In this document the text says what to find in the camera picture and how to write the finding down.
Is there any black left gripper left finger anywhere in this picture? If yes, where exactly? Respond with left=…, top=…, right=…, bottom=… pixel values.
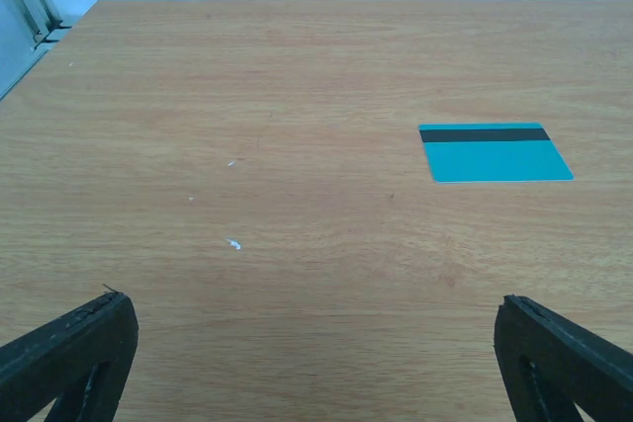
left=1, top=292, right=138, bottom=421

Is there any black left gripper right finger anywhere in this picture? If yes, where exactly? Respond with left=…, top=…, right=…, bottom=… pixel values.
left=494, top=295, right=632, bottom=421

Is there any teal card with magnetic stripe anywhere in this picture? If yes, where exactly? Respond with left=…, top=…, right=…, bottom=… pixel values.
left=418, top=123, right=574, bottom=184

